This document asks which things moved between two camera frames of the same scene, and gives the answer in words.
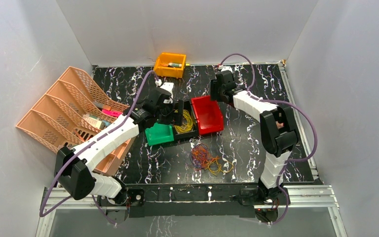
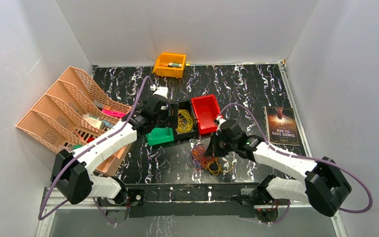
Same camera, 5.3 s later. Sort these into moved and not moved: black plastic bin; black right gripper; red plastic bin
Moved: black right gripper
Not moved: red plastic bin; black plastic bin
